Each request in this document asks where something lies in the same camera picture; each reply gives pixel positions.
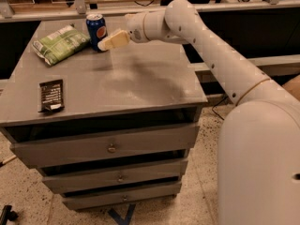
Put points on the top grey drawer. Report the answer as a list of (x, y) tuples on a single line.
[(118, 144)]

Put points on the bottom grey drawer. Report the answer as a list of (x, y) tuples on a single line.
[(125, 195)]

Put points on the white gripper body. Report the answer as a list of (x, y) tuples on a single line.
[(136, 26)]

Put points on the grey metal railing frame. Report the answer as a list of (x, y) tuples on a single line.
[(24, 12)]

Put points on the black caster bottom left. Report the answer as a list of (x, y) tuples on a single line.
[(7, 215)]

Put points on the black snack bar wrapper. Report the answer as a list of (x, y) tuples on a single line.
[(52, 97)]

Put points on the grey drawer cabinet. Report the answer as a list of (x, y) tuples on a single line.
[(138, 86)]

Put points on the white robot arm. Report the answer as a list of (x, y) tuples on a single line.
[(258, 148)]

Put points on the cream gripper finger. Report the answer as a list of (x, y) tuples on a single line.
[(117, 39)]

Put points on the middle grey drawer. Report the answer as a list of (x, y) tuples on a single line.
[(101, 178)]

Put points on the grey drawer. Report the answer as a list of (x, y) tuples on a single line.
[(118, 144), (101, 178), (125, 195)]

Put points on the green chip bag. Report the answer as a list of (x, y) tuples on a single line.
[(60, 44)]

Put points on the blue pepsi can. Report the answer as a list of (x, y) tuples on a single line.
[(96, 26)]

